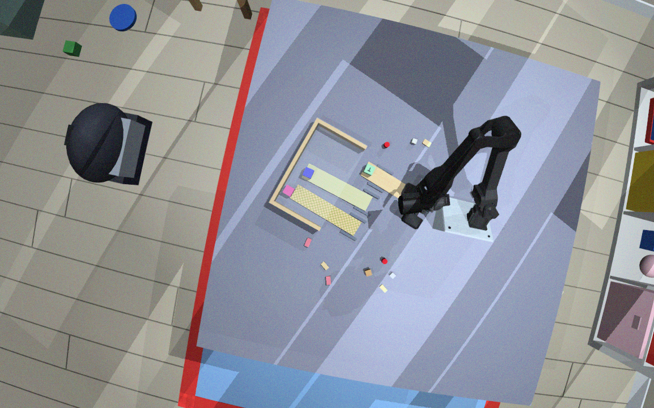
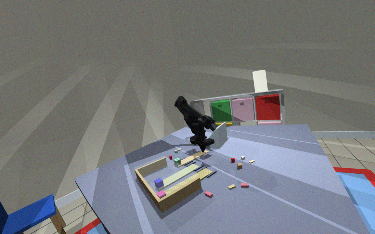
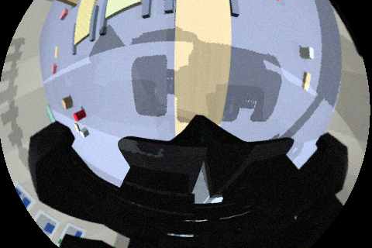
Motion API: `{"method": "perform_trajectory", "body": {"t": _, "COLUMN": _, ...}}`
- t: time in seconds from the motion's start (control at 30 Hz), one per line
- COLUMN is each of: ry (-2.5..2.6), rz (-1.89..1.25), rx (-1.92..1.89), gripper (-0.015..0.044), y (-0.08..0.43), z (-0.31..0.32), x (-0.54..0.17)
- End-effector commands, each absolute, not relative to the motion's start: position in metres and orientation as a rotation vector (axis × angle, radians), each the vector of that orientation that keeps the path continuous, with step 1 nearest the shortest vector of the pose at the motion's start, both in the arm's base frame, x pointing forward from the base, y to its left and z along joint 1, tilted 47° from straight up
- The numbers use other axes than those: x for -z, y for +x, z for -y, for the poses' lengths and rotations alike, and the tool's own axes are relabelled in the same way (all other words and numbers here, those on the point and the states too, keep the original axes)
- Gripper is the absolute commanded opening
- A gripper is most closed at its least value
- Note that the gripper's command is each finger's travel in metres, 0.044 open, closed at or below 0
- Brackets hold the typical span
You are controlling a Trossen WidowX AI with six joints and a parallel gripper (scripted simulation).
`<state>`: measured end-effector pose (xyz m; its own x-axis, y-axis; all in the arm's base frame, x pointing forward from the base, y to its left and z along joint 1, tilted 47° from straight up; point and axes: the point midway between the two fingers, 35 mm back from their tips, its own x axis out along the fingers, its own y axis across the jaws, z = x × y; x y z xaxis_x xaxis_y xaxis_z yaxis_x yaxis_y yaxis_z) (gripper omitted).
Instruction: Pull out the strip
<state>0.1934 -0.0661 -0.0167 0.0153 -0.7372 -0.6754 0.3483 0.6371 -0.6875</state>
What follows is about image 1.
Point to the light green labelled cube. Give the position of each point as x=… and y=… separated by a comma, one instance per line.
x=369, y=169

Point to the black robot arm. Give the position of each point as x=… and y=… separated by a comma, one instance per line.
x=504, y=137

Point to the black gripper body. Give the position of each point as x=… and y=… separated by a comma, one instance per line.
x=413, y=220

